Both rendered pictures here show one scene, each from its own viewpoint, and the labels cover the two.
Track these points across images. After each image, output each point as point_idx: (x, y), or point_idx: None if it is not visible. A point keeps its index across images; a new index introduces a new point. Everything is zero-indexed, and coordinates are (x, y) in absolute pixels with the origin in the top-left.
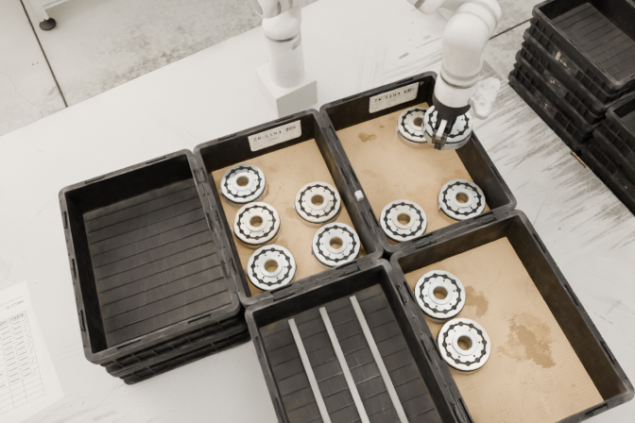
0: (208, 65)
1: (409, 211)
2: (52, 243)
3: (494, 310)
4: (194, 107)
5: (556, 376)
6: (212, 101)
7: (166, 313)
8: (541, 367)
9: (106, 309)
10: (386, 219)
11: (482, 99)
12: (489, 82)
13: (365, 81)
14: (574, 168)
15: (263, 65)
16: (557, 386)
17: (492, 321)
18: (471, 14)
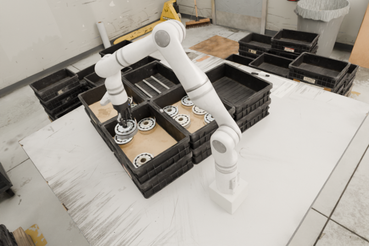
0: (291, 202)
1: (144, 126)
2: (284, 108)
3: (114, 116)
4: (277, 174)
5: (98, 107)
6: (269, 180)
7: (217, 87)
8: (101, 108)
9: (236, 83)
10: (152, 122)
11: (108, 94)
12: (104, 100)
13: (186, 222)
14: (68, 201)
15: (245, 186)
16: (98, 106)
17: (115, 113)
18: (106, 55)
